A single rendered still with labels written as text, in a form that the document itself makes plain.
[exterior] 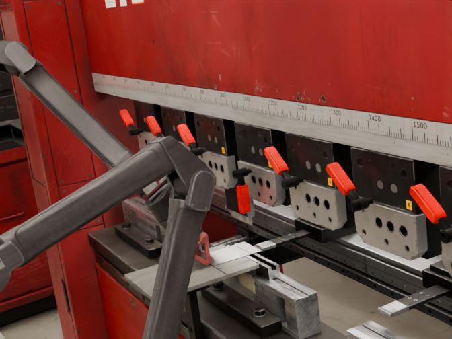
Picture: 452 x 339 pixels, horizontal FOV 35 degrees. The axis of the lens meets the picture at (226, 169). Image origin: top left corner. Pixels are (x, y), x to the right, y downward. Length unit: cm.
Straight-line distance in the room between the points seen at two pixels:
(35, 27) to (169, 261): 126
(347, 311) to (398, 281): 199
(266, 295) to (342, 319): 195
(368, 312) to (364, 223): 242
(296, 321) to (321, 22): 66
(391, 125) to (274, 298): 63
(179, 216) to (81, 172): 120
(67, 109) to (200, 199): 49
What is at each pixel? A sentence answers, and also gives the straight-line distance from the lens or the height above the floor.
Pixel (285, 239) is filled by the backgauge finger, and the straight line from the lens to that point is 177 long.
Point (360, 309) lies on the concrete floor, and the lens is 366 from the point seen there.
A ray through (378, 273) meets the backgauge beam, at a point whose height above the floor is 94.
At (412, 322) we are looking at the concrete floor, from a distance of 352.
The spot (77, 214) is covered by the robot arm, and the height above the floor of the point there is 129.
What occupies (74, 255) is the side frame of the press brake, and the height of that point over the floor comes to 81.
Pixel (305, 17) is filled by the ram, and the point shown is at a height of 155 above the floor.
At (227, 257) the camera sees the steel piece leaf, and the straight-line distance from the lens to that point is 170.
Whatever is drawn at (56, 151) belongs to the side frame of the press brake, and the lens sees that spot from 239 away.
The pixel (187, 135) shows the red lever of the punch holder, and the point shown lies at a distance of 169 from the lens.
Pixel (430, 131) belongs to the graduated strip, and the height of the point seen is 139.
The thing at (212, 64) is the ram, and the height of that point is 146.
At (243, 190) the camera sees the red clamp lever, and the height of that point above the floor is 121.
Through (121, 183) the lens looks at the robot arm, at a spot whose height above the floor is 132.
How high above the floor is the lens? 162
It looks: 14 degrees down
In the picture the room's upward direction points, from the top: 7 degrees counter-clockwise
